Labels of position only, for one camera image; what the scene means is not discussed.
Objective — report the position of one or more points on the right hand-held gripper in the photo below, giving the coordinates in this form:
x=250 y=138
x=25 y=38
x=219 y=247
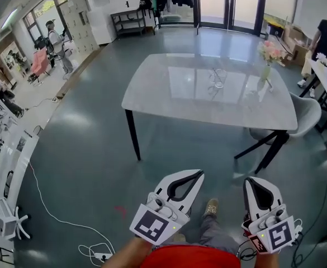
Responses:
x=277 y=234

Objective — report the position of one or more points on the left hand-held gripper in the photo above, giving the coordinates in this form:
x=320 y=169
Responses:
x=152 y=225

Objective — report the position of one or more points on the clear glass cup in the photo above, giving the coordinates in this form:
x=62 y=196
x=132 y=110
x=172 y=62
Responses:
x=218 y=85

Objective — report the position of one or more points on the thin straw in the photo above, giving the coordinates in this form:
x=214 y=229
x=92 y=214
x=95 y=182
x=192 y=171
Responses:
x=217 y=74

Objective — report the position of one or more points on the person's left forearm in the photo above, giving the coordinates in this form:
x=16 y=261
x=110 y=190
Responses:
x=128 y=254

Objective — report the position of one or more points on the person's right forearm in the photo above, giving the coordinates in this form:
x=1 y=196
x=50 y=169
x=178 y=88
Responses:
x=265 y=261

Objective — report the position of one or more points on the person's brown shoe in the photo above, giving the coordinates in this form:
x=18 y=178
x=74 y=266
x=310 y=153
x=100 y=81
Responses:
x=179 y=237
x=211 y=206

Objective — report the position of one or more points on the person's grey trouser leg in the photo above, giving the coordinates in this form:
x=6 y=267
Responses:
x=213 y=233

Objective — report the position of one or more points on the person's red shirt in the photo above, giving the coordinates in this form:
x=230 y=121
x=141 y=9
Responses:
x=191 y=258

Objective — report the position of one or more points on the grey marble dining table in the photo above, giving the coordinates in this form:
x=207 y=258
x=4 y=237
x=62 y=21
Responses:
x=180 y=93

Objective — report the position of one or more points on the grey shell chair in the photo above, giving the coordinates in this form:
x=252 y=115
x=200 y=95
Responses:
x=305 y=113

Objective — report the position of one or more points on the white power strip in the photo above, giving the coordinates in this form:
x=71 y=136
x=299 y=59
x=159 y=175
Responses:
x=101 y=256

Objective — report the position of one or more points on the pale green vase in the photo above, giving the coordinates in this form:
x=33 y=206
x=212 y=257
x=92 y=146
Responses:
x=265 y=72

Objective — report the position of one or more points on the pink flower bouquet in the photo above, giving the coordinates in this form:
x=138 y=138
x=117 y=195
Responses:
x=270 y=52

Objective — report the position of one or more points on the white flower bunch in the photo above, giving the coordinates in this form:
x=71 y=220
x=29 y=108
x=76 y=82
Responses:
x=322 y=57

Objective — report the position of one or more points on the cardboard boxes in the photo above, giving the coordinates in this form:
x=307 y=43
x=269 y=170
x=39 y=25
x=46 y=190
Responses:
x=294 y=45

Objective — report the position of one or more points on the white swivel chair base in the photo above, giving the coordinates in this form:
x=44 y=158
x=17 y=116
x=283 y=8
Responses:
x=22 y=225

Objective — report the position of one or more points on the black metal shelf bench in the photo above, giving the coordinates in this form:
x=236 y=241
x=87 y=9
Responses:
x=128 y=22

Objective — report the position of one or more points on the white storage cabinet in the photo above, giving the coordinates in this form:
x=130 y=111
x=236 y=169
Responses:
x=101 y=26

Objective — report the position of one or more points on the white equipment rack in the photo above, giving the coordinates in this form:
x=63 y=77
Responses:
x=4 y=155

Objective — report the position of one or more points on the glass double door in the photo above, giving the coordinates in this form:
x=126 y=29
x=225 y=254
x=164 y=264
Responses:
x=230 y=4

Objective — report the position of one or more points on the pink chair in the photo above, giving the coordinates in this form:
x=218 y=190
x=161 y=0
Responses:
x=40 y=61

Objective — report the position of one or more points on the white locker cabinet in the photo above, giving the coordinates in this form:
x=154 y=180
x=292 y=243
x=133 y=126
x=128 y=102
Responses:
x=78 y=24

